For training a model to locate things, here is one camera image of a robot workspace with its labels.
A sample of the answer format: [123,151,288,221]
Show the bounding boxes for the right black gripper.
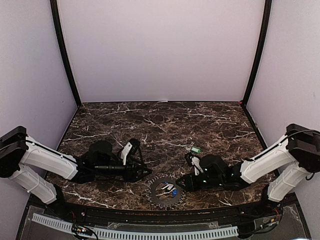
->
[176,172,224,192]

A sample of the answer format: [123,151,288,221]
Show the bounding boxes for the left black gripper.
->
[94,156,153,183]

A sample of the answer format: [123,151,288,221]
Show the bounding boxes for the blue key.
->
[161,182,178,197]

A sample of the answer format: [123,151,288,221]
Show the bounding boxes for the black disc with keyrings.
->
[146,175,186,211]

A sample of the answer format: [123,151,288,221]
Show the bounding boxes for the green key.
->
[184,144,202,154]

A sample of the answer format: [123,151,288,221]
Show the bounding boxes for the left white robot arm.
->
[0,126,152,218]

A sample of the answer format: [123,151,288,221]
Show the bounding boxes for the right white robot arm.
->
[175,123,320,217]

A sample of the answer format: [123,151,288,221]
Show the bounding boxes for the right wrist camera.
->
[184,152,204,176]

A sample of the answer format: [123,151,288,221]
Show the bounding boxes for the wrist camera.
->
[184,152,204,176]
[117,138,141,166]

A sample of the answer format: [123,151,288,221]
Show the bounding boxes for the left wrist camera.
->
[117,138,141,166]

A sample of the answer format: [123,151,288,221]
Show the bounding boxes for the white slotted cable duct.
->
[31,213,239,240]

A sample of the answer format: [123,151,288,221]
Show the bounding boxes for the black front rail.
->
[66,202,266,223]

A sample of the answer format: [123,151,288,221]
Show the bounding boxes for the left black frame post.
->
[49,0,82,108]

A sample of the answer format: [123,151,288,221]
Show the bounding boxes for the black frame post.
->
[240,0,272,109]
[49,0,82,108]

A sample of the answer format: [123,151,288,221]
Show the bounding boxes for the right black frame post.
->
[240,0,272,109]

